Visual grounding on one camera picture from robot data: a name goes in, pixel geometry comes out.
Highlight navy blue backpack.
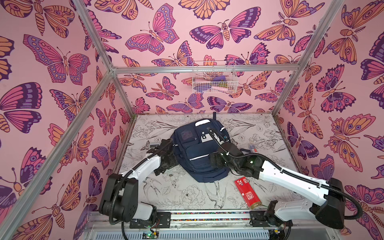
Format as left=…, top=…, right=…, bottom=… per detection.
left=171, top=118, right=230, bottom=183

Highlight red pencil case package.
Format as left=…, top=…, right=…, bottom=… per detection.
left=234, top=177, right=262, bottom=210

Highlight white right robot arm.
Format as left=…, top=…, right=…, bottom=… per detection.
left=208, top=128, right=363, bottom=230

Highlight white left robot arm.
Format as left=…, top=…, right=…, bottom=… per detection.
left=99, top=139, right=178, bottom=228

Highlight clear pen refill package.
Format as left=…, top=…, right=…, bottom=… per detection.
left=249, top=144, right=258, bottom=153

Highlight pink item in basket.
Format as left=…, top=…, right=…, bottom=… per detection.
left=211, top=86, right=230, bottom=93

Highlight green circuit board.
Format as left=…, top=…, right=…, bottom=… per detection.
left=142, top=232, right=159, bottom=240

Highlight purple item in basket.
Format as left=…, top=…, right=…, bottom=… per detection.
left=212, top=76, right=227, bottom=82

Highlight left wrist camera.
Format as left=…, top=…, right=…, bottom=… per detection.
left=148, top=145, right=168, bottom=153

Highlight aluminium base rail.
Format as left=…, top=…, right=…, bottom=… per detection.
left=81, top=210, right=342, bottom=240

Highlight white wire wall basket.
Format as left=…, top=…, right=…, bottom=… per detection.
left=191, top=61, right=239, bottom=95

